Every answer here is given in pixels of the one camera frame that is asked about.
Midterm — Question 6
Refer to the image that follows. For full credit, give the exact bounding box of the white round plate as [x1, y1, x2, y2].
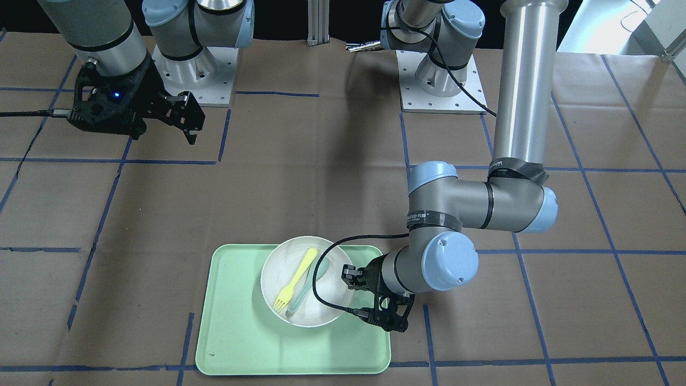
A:
[260, 235, 354, 328]

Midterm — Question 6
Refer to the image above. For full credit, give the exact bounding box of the yellow plastic fork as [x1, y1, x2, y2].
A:
[273, 247, 318, 313]

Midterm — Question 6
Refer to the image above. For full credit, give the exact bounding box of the aluminium frame post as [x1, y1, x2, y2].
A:
[307, 0, 330, 47]

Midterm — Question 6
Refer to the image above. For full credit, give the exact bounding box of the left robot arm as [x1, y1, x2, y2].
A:
[351, 1, 569, 299]

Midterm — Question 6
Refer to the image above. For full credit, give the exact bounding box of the braided black cable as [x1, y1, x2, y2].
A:
[0, 109, 70, 118]

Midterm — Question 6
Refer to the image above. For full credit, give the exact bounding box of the light green tray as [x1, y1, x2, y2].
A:
[195, 244, 391, 375]

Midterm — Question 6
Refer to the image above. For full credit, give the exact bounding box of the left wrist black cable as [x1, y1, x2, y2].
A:
[313, 234, 411, 317]

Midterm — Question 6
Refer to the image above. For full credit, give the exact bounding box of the teal plastic spoon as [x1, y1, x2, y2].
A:
[285, 257, 329, 317]

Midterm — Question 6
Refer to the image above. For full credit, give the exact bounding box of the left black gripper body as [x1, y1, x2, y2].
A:
[341, 255, 415, 301]

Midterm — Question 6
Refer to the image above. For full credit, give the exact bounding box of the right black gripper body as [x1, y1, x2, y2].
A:
[137, 54, 205, 135]

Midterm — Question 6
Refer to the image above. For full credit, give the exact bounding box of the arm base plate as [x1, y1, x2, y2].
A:
[152, 46, 240, 108]
[396, 50, 487, 114]

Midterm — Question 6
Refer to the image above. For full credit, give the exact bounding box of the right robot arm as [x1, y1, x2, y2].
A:
[40, 1, 255, 145]

